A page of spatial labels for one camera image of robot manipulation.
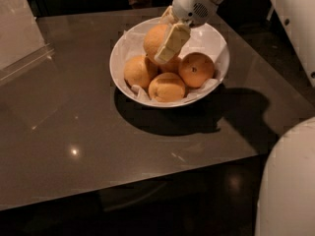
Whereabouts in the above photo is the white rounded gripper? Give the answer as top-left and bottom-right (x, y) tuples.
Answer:
(155, 0), (218, 64)

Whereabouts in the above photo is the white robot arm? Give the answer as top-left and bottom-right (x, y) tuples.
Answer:
(155, 0), (315, 236)

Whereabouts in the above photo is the white ceramic bowl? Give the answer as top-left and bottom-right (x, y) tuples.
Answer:
(109, 15), (231, 109)

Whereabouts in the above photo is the orange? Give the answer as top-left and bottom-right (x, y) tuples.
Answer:
(143, 24), (179, 65)
(124, 55), (158, 89)
(178, 52), (215, 89)
(148, 73), (186, 102)

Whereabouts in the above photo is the white paper bowl liner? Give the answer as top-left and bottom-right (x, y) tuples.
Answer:
(117, 25), (227, 104)

